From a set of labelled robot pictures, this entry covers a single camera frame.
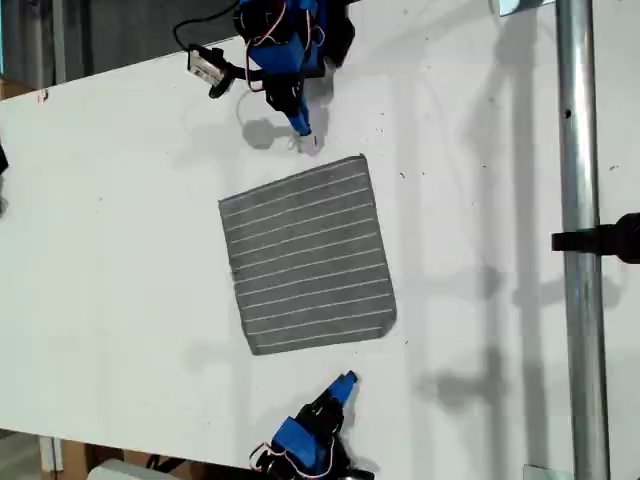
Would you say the brown cardboard box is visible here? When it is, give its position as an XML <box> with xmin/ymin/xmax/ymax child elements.
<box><xmin>0</xmin><ymin>77</ymin><xmax>37</xmax><ymax>101</ymax></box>

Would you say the steel post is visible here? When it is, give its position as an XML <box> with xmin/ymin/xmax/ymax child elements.
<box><xmin>554</xmin><ymin>0</ymin><xmax>612</xmax><ymax>480</ymax></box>

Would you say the white table leg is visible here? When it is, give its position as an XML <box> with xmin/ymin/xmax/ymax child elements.
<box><xmin>39</xmin><ymin>434</ymin><xmax>64</xmax><ymax>472</ymax></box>

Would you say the black camera cable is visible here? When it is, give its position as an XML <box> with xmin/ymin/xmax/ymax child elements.
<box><xmin>173</xmin><ymin>2</ymin><xmax>239</xmax><ymax>51</ymax></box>

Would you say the grey white-striped towel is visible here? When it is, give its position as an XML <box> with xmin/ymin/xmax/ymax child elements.
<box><xmin>217</xmin><ymin>153</ymin><xmax>399</xmax><ymax>357</ymax></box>

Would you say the black clamp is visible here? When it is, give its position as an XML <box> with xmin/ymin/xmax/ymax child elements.
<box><xmin>551</xmin><ymin>212</ymin><xmax>640</xmax><ymax>265</ymax></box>

